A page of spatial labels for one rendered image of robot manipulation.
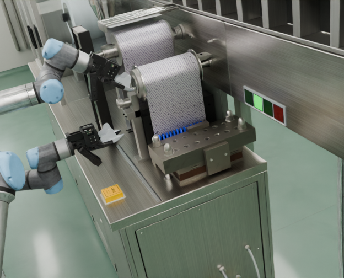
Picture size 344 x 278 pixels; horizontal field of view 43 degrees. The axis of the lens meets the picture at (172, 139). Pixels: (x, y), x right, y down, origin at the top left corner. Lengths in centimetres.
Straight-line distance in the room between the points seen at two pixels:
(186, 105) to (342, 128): 72
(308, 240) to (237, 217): 99
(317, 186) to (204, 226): 155
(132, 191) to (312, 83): 80
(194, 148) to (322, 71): 60
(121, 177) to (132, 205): 22
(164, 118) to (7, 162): 71
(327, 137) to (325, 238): 149
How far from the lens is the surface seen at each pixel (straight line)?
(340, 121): 126
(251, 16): 157
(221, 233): 181
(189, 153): 162
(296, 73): 135
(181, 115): 178
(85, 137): 164
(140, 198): 165
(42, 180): 169
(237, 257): 195
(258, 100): 156
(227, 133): 171
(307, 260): 262
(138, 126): 181
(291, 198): 306
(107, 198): 166
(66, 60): 158
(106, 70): 162
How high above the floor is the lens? 183
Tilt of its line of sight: 28 degrees down
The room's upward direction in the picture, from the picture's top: 10 degrees counter-clockwise
